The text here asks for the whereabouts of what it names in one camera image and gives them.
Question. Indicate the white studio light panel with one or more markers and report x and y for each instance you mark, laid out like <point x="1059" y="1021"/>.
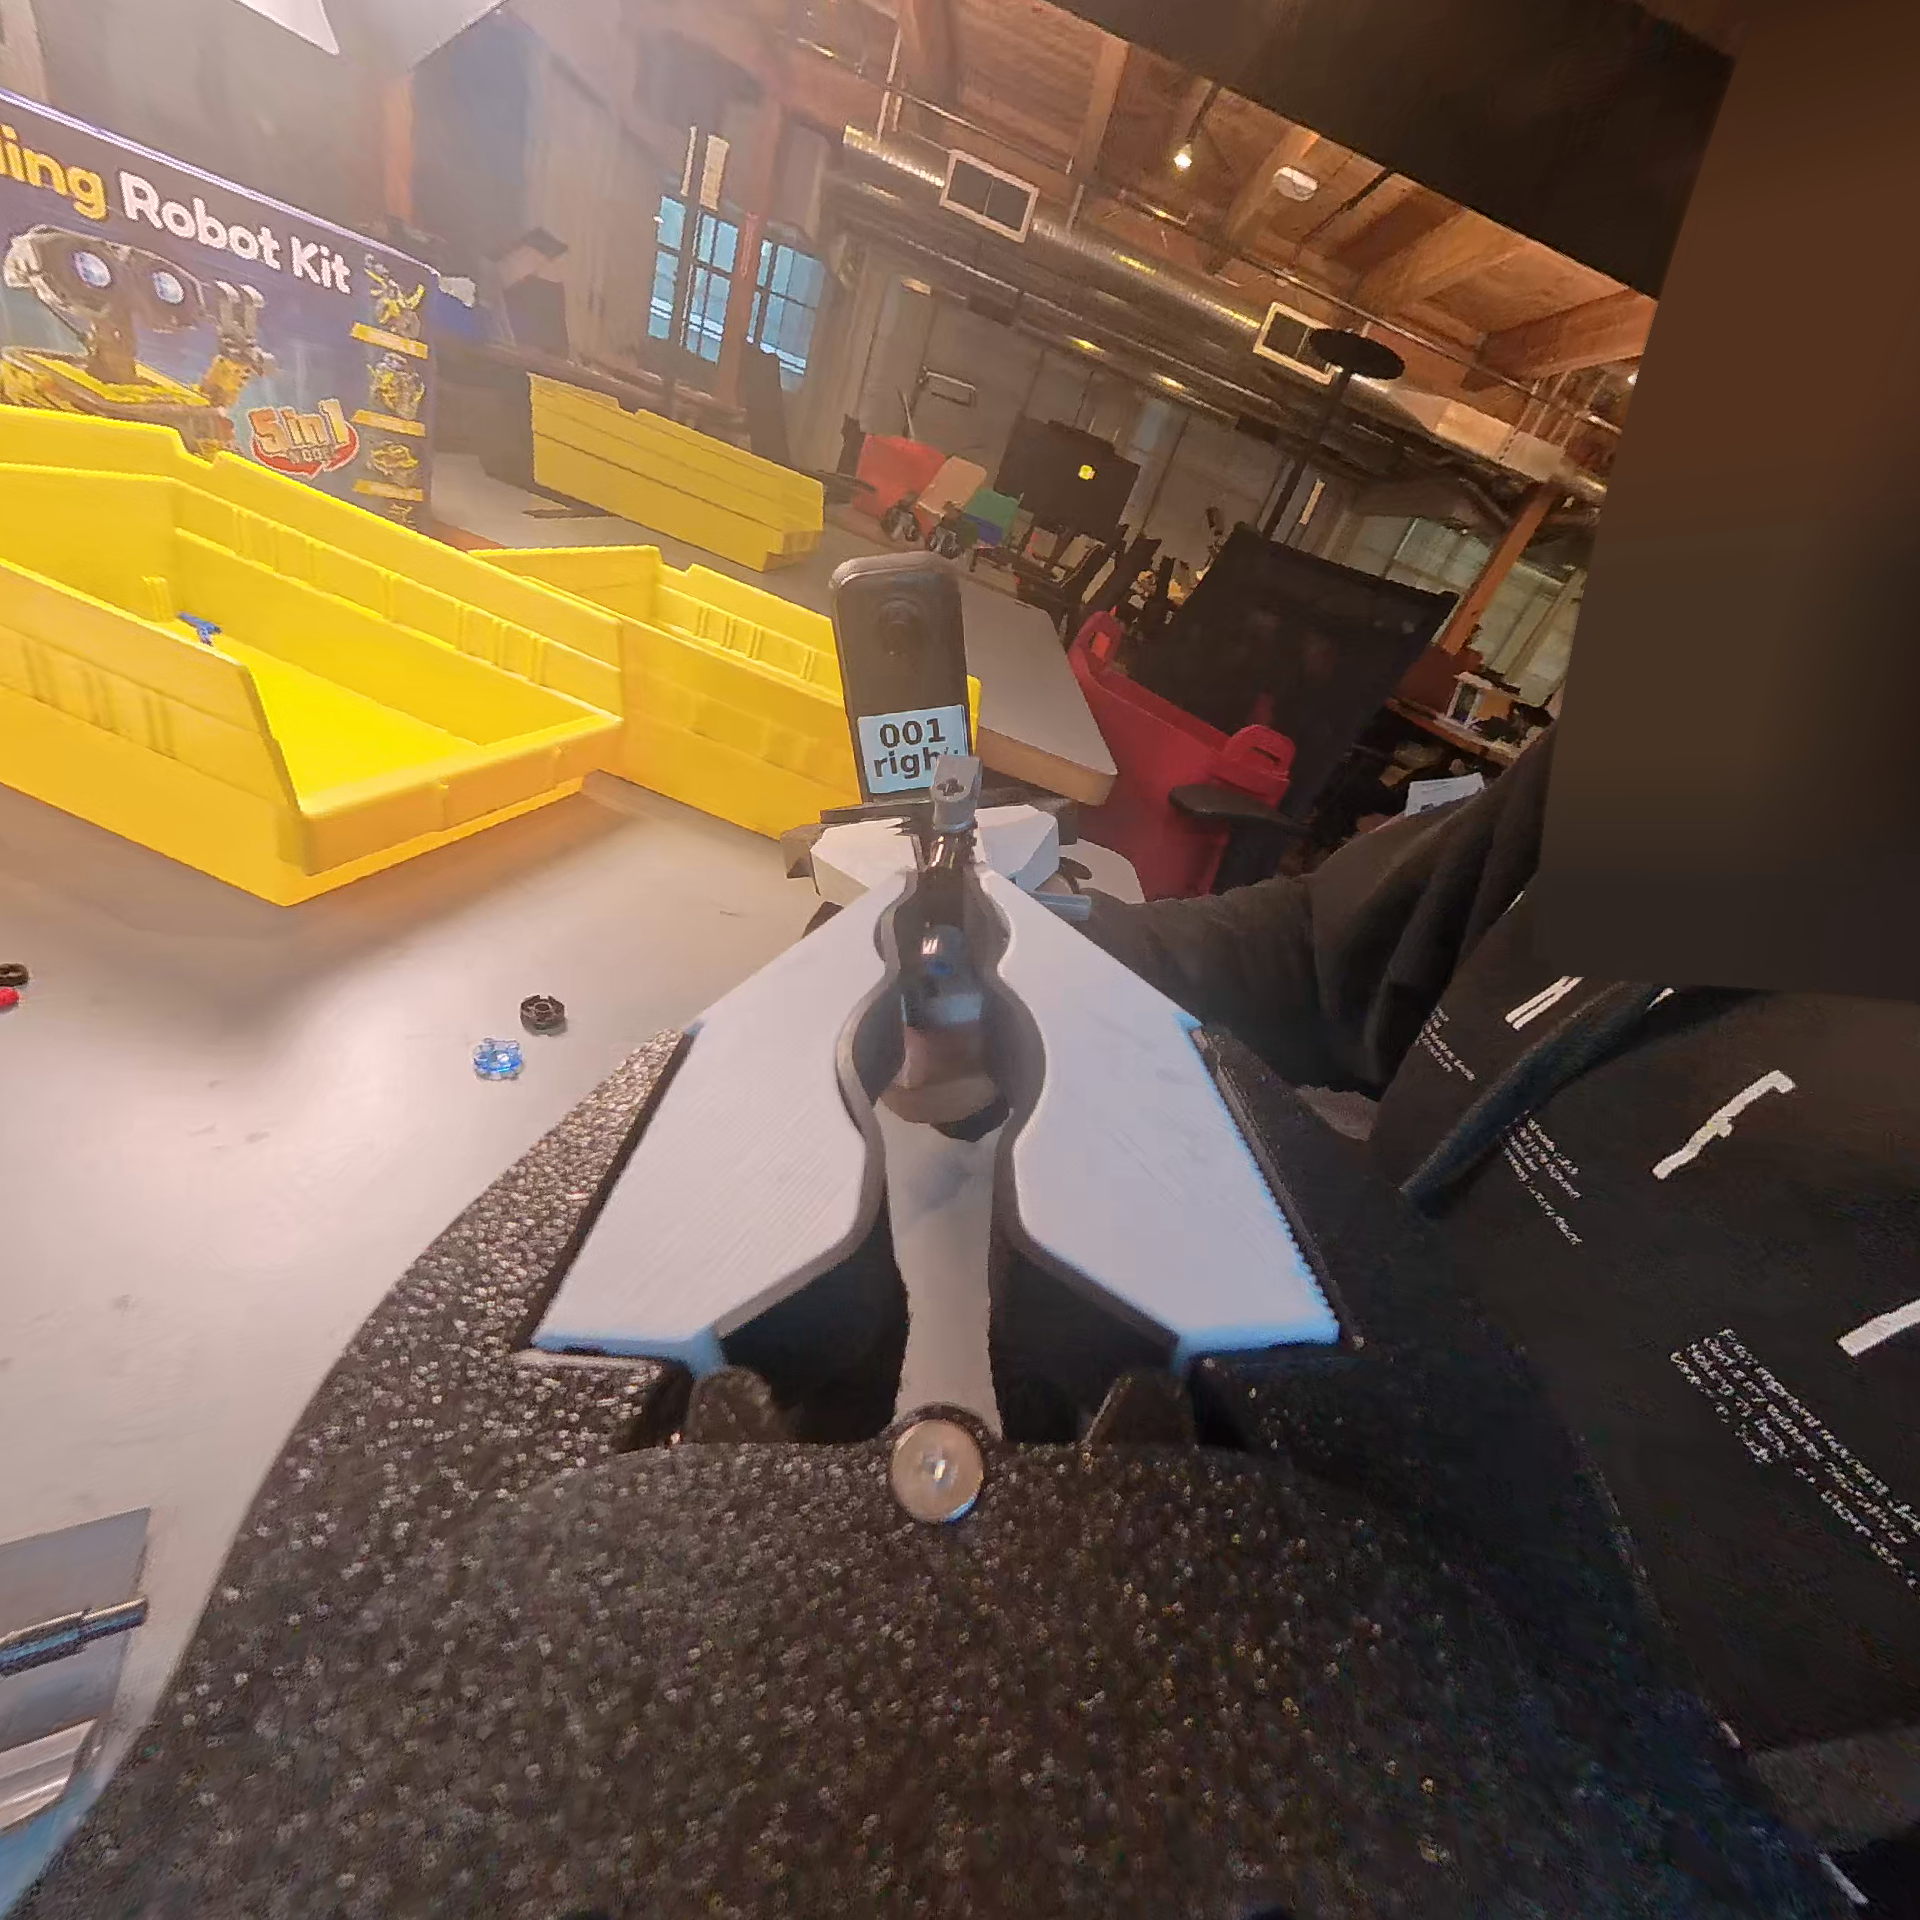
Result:
<point x="375" y="23"/>

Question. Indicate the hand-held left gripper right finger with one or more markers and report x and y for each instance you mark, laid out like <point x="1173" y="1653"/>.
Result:
<point x="1155" y="1185"/>

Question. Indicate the person's right hand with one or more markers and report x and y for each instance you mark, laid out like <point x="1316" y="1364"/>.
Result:
<point x="939" y="1080"/>

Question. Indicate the red plastic cart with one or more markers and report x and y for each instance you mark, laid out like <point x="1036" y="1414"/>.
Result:
<point x="1171" y="750"/>

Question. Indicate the open-front yellow plastic bin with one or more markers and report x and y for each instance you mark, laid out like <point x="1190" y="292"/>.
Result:
<point x="421" y="818"/>

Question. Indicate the person's black printed hoodie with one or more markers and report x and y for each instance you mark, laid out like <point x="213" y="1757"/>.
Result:
<point x="1652" y="1349"/>

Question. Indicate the blue translucent round brick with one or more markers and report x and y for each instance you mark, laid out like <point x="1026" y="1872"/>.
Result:
<point x="496" y="1060"/>

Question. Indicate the yellow open storage bin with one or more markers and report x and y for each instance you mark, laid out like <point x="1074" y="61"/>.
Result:
<point x="300" y="524"/>

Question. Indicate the small black grey brick assembly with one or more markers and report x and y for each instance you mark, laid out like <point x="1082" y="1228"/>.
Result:
<point x="954" y="796"/>

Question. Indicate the black disc on pole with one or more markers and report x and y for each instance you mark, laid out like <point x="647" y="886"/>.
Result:
<point x="1359" y="354"/>

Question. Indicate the paned window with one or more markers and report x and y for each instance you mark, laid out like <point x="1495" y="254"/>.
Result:
<point x="734" y="278"/>

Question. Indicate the person's right forearm black sleeve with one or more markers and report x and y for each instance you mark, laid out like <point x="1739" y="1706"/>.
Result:
<point x="1277" y="961"/>

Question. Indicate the toy robot kit box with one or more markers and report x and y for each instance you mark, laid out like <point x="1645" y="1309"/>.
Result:
<point x="226" y="301"/>

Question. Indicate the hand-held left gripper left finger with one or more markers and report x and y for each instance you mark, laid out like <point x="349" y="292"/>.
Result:
<point x="720" y="1185"/>

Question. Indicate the grey panel brick assembly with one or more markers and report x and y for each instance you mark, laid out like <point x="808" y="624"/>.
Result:
<point x="61" y="1740"/>

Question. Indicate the dark metal rod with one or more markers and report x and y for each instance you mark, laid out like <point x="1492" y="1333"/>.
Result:
<point x="77" y="1634"/>

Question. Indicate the small black round brick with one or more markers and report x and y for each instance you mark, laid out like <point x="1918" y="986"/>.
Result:
<point x="542" y="1013"/>

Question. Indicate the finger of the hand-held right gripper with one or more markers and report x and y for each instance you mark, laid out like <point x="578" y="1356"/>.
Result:
<point x="855" y="863"/>
<point x="1028" y="845"/>

